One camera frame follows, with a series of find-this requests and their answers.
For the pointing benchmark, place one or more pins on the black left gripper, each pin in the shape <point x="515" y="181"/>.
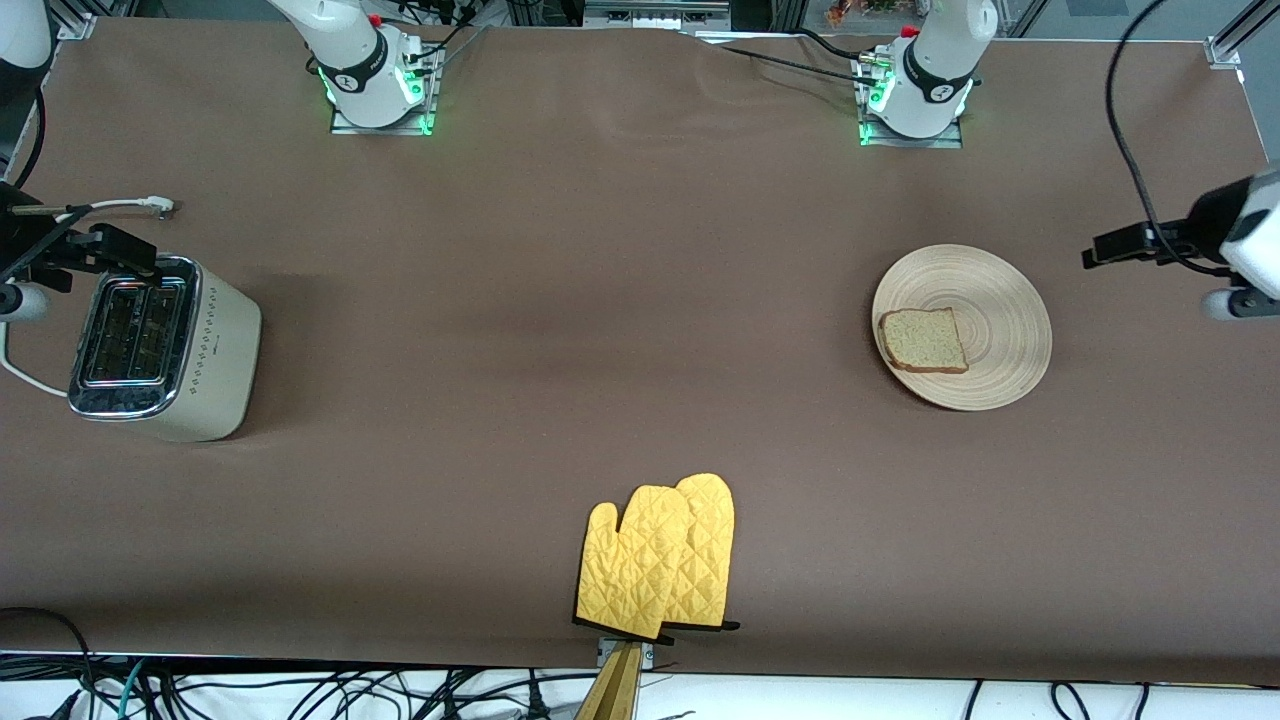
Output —
<point x="1207" y="224"/>

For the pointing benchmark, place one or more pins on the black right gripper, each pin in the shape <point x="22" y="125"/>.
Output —
<point x="22" y="236"/>

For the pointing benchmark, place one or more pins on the tan camera stand beam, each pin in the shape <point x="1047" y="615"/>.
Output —
<point x="615" y="695"/>

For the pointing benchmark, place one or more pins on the aluminium frame post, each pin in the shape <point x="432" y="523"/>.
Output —
<point x="1225" y="48"/>
<point x="75" y="25"/>

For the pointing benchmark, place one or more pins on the slice of brown bread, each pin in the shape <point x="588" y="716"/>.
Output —
<point x="922" y="342"/>

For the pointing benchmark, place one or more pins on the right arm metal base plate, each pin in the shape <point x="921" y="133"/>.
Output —
<point x="380" y="129"/>

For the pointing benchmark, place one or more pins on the silver metal box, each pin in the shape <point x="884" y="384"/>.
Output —
<point x="650" y="15"/>

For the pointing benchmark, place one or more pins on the cream and chrome toaster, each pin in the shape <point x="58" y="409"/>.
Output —
<point x="215" y="350"/>

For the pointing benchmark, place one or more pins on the round wooden plate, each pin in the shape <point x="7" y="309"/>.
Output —
<point x="1000" y="300"/>

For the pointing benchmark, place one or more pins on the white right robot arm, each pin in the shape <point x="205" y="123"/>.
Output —
<point x="360" y="70"/>

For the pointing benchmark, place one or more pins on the brown table cover sheet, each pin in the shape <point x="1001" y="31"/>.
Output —
<point x="640" y="200"/>

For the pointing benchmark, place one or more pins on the yellow quilted oven mitt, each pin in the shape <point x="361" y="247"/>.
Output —
<point x="632" y="570"/>
<point x="712" y="540"/>

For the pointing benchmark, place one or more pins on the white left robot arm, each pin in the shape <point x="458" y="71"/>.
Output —
<point x="930" y="60"/>

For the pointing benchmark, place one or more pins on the metal stand bracket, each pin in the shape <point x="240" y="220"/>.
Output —
<point x="604" y="652"/>

